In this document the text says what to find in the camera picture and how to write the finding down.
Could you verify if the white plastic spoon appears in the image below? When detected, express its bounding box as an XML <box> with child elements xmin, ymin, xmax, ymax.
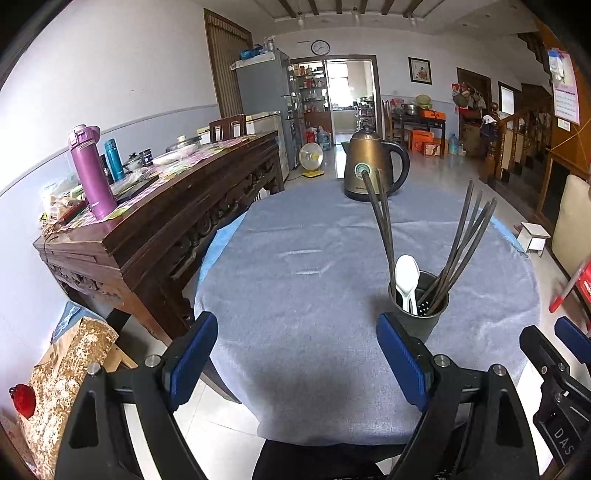
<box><xmin>394</xmin><ymin>255</ymin><xmax>420</xmax><ymax>315</ymax></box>
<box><xmin>394</xmin><ymin>285</ymin><xmax>408</xmax><ymax>312</ymax></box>

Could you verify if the black utensil holder cup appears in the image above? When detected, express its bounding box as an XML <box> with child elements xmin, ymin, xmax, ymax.
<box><xmin>390</xmin><ymin>270</ymin><xmax>449</xmax><ymax>343</ymax></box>

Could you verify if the dark carved wooden sideboard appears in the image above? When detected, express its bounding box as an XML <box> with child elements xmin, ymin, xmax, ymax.
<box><xmin>34</xmin><ymin>132</ymin><xmax>283</xmax><ymax>345</ymax></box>

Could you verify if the gold patterned bag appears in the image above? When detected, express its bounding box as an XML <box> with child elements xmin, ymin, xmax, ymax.
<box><xmin>17</xmin><ymin>317</ymin><xmax>118</xmax><ymax>479</ymax></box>

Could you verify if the grey table cloth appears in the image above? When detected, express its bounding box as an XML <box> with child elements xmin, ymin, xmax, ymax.
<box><xmin>195</xmin><ymin>180</ymin><xmax>541</xmax><ymax>445</ymax></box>

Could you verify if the small white stool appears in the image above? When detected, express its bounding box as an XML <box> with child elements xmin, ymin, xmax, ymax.
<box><xmin>517</xmin><ymin>222</ymin><xmax>551</xmax><ymax>257</ymax></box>

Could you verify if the gold electric kettle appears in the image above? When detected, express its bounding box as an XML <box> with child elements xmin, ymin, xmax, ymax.
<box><xmin>342</xmin><ymin>128</ymin><xmax>411</xmax><ymax>201</ymax></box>

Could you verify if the teal thermos bottle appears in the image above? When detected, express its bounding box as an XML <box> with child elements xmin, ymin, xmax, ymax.
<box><xmin>104</xmin><ymin>138</ymin><xmax>125</xmax><ymax>182</ymax></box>

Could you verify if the orange box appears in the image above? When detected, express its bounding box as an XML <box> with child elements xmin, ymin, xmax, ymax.
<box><xmin>411</xmin><ymin>129</ymin><xmax>434</xmax><ymax>153</ymax></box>

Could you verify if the white electric fan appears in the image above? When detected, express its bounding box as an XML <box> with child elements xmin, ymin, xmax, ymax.
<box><xmin>298</xmin><ymin>142</ymin><xmax>325</xmax><ymax>178</ymax></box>

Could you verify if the dark wooden side table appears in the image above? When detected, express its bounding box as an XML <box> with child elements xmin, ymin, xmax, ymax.
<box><xmin>392</xmin><ymin>113</ymin><xmax>447</xmax><ymax>158</ymax></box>

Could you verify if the wooden chair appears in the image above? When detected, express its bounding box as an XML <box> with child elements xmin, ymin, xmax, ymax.
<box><xmin>209</xmin><ymin>114</ymin><xmax>246</xmax><ymax>143</ymax></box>

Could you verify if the wooden staircase railing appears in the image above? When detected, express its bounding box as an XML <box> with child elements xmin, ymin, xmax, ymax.
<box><xmin>479</xmin><ymin>82</ymin><xmax>591</xmax><ymax>222</ymax></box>

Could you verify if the purple thermos bottle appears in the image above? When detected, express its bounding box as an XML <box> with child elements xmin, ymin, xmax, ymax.
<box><xmin>68</xmin><ymin>124</ymin><xmax>116</xmax><ymax>220</ymax></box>

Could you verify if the grey refrigerator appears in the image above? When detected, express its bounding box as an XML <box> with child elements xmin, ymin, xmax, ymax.
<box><xmin>230</xmin><ymin>48</ymin><xmax>304</xmax><ymax>172</ymax></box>

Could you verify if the framed wall picture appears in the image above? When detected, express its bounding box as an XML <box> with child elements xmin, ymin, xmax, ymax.
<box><xmin>408</xmin><ymin>57</ymin><xmax>432</xmax><ymax>85</ymax></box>

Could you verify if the wall calendar poster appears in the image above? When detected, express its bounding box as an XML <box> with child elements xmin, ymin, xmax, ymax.
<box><xmin>548</xmin><ymin>48</ymin><xmax>580</xmax><ymax>124</ymax></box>

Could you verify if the round wall clock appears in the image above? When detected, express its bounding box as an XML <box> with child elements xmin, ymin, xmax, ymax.
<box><xmin>311</xmin><ymin>39</ymin><xmax>331</xmax><ymax>56</ymax></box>

